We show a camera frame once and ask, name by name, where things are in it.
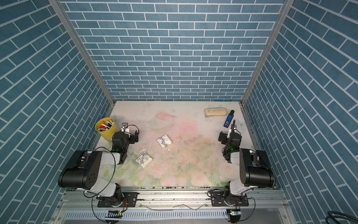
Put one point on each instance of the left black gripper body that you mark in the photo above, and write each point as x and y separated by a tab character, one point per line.
133	137

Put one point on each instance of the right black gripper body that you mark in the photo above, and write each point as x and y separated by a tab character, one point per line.
232	134

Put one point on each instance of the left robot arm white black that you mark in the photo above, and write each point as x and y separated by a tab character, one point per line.
82	172

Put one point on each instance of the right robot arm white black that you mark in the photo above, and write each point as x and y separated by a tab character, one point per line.
254	171

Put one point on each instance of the yellow cup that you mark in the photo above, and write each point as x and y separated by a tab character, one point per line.
107	135

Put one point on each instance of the blue black marker pen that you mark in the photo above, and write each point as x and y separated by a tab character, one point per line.
229	119

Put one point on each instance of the markers in cup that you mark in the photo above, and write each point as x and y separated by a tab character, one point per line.
104	125

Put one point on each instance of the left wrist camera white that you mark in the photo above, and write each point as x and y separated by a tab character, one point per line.
125	127

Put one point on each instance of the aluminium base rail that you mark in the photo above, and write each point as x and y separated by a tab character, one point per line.
175	206

